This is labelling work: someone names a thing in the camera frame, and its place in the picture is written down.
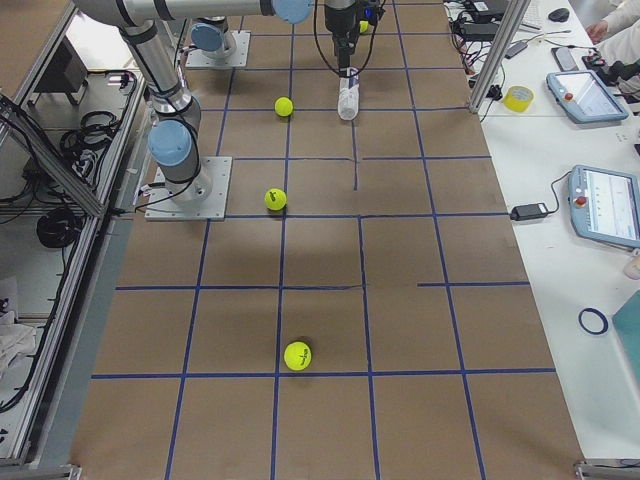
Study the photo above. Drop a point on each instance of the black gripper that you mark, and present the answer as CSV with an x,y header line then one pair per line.
x,y
335,21

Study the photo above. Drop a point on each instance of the clear tennis ball can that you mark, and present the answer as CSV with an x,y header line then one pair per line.
x,y
348,98

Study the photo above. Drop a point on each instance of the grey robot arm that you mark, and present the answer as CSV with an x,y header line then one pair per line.
x,y
342,21
173,141

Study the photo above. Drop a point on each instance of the tennis ball centre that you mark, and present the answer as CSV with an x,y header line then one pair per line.
x,y
283,106

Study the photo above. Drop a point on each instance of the tennis ball lower right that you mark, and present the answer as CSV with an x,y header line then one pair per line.
x,y
275,199

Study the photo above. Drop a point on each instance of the yellow tape roll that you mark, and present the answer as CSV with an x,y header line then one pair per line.
x,y
518,98

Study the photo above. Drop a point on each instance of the black smartphone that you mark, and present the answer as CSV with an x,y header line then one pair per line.
x,y
564,59

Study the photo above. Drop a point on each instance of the black computer mouse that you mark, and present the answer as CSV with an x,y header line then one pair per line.
x,y
559,15

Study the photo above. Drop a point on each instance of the black power brick right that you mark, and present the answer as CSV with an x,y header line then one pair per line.
x,y
532,211

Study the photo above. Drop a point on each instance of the far teach pendant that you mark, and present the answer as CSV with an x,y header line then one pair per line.
x,y
584,97

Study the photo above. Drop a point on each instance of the teach pendant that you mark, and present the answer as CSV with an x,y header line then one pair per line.
x,y
604,205
584,97

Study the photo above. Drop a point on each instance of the brown paper table mat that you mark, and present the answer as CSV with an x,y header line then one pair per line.
x,y
380,326

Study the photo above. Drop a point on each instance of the near teach pendant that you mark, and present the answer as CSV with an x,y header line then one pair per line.
x,y
604,205

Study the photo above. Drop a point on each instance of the teal box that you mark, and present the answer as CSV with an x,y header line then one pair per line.
x,y
626,323

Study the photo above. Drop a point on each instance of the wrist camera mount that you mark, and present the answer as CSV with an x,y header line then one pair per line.
x,y
372,11

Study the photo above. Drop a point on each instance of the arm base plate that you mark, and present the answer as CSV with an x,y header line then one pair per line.
x,y
218,50
205,198

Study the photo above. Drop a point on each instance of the aluminium frame post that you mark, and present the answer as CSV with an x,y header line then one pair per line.
x,y
509,25

